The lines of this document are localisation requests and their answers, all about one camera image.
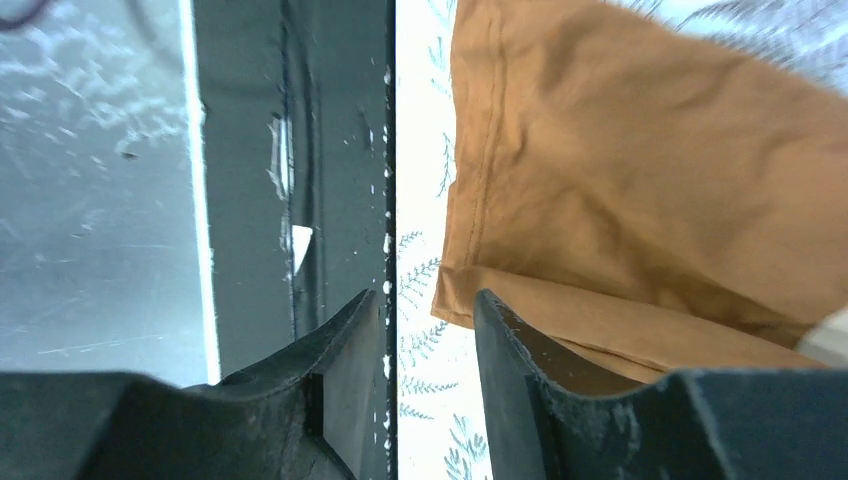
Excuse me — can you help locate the black mounting base rail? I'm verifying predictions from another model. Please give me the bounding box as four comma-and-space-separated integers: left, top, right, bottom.
194, 1, 398, 479

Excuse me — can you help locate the floral patterned table mat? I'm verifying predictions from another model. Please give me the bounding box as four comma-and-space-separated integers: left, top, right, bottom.
394, 0, 848, 480

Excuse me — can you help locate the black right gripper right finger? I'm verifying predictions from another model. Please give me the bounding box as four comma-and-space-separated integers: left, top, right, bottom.
474, 290, 847, 479

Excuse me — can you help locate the brown boxer underwear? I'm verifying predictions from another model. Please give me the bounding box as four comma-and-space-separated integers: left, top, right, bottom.
432, 1, 847, 382

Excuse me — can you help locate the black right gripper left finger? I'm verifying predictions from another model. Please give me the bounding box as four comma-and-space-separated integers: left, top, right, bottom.
1, 290, 379, 480

